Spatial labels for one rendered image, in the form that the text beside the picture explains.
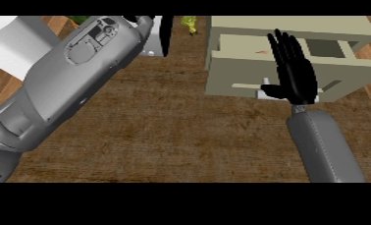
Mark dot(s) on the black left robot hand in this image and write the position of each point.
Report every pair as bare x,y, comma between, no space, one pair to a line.
166,32

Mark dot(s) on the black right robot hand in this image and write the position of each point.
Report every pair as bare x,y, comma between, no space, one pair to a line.
294,71

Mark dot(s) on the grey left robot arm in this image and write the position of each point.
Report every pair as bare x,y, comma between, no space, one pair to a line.
72,71

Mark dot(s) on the yellow-green vegetable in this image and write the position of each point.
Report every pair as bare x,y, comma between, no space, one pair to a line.
188,23

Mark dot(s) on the beige wooden cabinet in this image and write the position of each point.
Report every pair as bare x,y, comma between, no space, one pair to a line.
250,24

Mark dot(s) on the green leafy vegetable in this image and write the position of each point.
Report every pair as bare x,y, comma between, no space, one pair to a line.
78,18

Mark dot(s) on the white and grey appliance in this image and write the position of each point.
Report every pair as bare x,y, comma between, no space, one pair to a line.
19,45

